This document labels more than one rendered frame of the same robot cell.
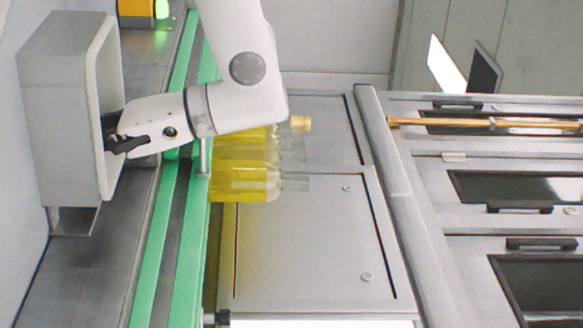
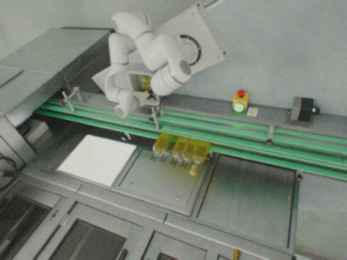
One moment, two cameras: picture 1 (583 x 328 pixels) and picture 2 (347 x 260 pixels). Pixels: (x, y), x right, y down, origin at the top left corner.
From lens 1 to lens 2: 1.77 m
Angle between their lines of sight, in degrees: 91
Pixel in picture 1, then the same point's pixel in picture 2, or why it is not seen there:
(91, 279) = not seen: hidden behind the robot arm
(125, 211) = (145, 111)
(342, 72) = not seen: outside the picture
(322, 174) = (191, 192)
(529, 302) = (100, 237)
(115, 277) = not seen: hidden behind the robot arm
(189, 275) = (121, 121)
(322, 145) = (226, 210)
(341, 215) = (162, 188)
